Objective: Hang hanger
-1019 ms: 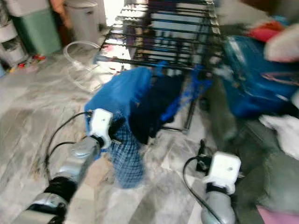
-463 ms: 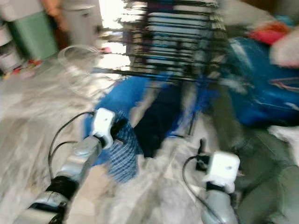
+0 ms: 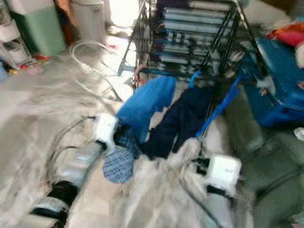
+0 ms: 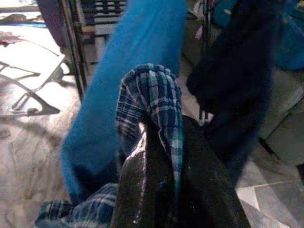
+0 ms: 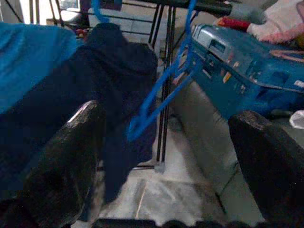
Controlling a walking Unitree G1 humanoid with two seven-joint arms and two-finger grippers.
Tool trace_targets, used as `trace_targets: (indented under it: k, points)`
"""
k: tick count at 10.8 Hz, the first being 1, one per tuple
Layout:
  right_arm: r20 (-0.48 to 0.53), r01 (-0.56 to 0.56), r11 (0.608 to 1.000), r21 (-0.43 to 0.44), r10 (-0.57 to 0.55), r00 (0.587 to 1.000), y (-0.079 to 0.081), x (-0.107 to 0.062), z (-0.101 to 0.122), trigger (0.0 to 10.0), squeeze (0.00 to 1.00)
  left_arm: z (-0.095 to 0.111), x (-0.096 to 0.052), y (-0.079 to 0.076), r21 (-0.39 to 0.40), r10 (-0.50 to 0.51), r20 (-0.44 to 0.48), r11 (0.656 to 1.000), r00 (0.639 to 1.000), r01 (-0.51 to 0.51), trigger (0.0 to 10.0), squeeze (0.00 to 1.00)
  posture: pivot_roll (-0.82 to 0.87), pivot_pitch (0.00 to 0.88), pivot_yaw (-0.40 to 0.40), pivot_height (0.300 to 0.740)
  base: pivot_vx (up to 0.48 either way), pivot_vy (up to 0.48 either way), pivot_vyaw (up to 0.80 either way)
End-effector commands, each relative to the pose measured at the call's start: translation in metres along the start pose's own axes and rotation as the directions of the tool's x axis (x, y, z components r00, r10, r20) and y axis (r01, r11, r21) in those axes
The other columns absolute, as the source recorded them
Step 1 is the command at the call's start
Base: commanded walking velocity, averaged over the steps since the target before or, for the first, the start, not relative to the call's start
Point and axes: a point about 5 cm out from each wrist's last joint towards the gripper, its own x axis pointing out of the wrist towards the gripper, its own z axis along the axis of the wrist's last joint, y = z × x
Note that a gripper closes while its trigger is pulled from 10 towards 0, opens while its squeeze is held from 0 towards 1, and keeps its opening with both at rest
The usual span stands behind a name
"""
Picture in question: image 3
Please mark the black metal drying rack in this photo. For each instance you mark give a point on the black metal drying rack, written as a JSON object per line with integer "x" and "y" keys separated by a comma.
{"x": 171, "y": 73}

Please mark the grey trash bin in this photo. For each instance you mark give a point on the grey trash bin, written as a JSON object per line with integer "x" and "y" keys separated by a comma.
{"x": 88, "y": 21}

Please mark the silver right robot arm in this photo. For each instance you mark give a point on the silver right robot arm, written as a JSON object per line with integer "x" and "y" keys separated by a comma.
{"x": 221, "y": 211}

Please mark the blue plaid shirt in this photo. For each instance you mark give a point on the blue plaid shirt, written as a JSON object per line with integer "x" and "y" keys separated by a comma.
{"x": 118, "y": 166}

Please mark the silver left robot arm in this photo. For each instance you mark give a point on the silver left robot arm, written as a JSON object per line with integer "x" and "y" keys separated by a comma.
{"x": 83, "y": 161}

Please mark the bright blue shirt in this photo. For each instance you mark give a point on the bright blue shirt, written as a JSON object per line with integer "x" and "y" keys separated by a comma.
{"x": 147, "y": 102}

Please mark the white tubular floor frame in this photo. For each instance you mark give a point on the white tubular floor frame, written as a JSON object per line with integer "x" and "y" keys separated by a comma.
{"x": 90, "y": 43}

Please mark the white drawer trolley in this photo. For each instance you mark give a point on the white drawer trolley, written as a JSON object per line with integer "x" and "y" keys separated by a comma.
{"x": 9, "y": 42}

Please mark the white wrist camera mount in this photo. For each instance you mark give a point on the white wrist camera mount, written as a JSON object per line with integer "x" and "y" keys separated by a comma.
{"x": 225, "y": 173}
{"x": 105, "y": 132}

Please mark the dark navy garment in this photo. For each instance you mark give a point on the dark navy garment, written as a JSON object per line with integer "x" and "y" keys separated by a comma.
{"x": 178, "y": 121}

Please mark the small red floor toys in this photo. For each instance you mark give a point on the small red floor toys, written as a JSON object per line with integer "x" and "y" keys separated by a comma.
{"x": 31, "y": 61}

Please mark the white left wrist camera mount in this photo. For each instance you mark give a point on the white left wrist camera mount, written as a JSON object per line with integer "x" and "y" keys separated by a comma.
{"x": 105, "y": 132}

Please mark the blue plastic hanger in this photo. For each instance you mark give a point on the blue plastic hanger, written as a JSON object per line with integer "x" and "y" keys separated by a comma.
{"x": 194, "y": 78}
{"x": 218, "y": 108}

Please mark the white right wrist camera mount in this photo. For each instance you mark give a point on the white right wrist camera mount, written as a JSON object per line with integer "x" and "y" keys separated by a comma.
{"x": 225, "y": 173}

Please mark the red cloth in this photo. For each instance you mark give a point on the red cloth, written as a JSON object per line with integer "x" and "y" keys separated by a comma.
{"x": 287, "y": 35}

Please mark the pink plastic hanger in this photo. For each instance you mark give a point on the pink plastic hanger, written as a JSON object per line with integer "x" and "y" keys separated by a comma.
{"x": 137, "y": 73}

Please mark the green hamper white lid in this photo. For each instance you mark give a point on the green hamper white lid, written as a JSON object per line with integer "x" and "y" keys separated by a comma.
{"x": 40, "y": 28}

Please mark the blue hard suitcase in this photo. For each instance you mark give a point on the blue hard suitcase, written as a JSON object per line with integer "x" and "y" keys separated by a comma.
{"x": 275, "y": 85}

